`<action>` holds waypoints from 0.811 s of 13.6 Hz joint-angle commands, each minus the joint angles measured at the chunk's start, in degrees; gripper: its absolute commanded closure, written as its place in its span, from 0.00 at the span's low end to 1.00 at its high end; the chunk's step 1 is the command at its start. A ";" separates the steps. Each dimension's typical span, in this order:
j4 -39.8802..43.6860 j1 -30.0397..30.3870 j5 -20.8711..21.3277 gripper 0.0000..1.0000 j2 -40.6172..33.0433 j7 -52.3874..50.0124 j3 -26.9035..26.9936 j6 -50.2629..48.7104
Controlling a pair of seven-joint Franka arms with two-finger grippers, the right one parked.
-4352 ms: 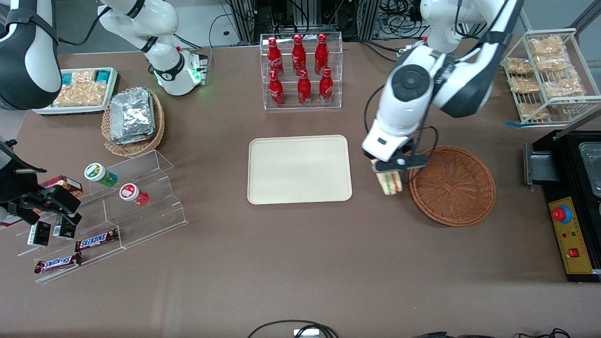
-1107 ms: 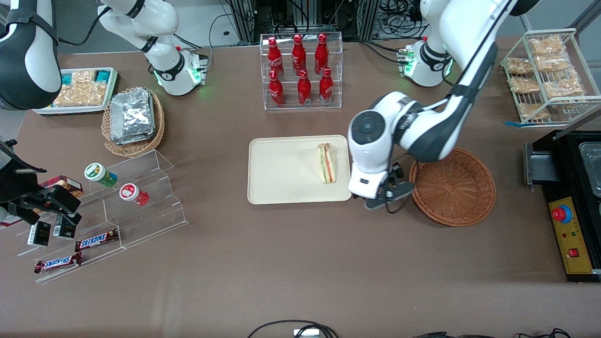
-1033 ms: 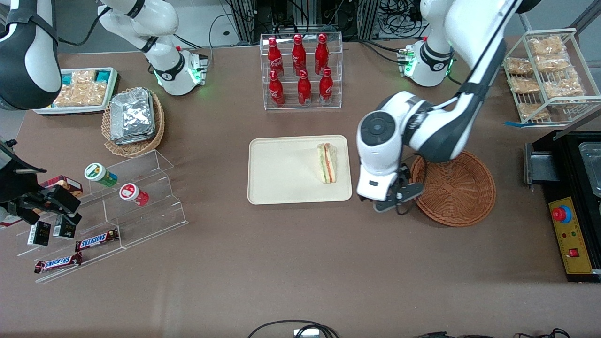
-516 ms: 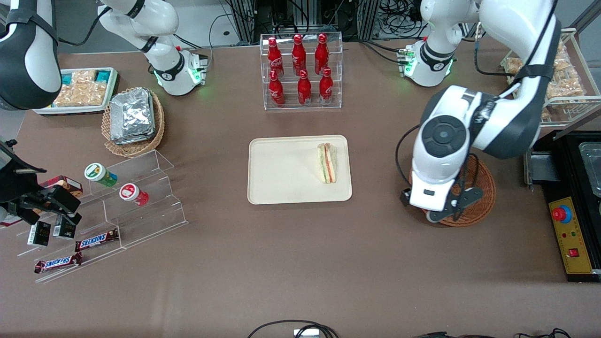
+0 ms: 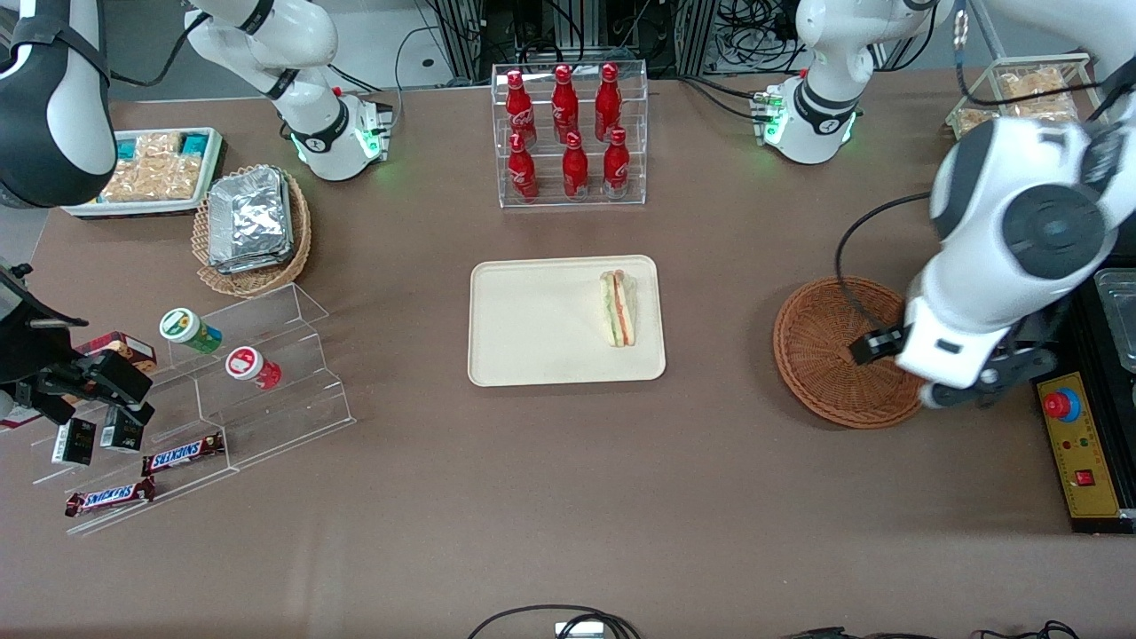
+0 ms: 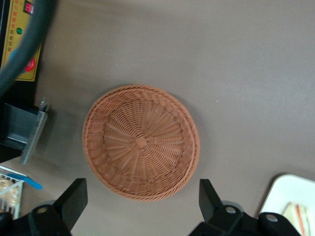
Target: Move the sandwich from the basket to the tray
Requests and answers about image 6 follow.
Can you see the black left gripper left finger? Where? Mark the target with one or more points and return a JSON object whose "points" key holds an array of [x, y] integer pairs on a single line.
{"points": [[71, 201]]}

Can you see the grey aluminium bracket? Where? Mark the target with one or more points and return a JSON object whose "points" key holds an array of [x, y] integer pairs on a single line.
{"points": [[17, 125]]}

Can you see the small wrapped bread pack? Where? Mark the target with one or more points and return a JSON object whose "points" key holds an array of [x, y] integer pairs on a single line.
{"points": [[7, 190]]}

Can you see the black yellow-panel control box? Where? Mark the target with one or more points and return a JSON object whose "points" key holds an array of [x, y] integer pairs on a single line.
{"points": [[9, 24]]}

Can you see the beige plastic tray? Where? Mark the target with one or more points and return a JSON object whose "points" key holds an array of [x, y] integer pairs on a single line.
{"points": [[290, 189]]}

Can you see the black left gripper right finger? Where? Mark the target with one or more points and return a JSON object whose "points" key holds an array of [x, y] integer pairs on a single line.
{"points": [[209, 201]]}

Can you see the triangle sandwich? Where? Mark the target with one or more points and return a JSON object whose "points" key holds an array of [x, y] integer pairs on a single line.
{"points": [[299, 218]]}

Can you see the clear box with bread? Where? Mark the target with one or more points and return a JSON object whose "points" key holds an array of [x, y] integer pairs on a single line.
{"points": [[11, 211]]}

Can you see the brown round wicker basket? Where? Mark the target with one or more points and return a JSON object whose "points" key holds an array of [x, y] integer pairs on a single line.
{"points": [[141, 142]]}

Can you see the blue pen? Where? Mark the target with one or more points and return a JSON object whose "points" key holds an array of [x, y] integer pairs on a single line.
{"points": [[24, 180]]}

